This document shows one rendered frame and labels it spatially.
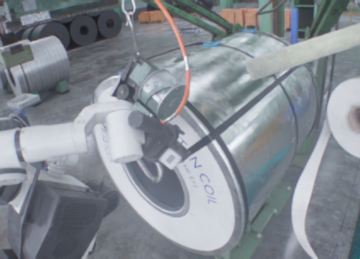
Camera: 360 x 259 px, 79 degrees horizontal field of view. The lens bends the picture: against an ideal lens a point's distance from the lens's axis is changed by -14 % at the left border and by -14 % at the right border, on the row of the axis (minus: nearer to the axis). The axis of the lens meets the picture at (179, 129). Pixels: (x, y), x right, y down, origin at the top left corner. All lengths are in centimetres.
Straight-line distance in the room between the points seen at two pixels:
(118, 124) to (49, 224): 40
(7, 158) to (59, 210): 29
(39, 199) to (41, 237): 11
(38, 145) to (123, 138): 17
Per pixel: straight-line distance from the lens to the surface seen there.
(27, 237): 89
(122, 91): 97
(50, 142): 51
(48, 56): 603
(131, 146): 50
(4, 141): 54
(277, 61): 40
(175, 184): 174
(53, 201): 77
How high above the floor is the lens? 168
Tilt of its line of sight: 29 degrees down
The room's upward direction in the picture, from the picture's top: 8 degrees counter-clockwise
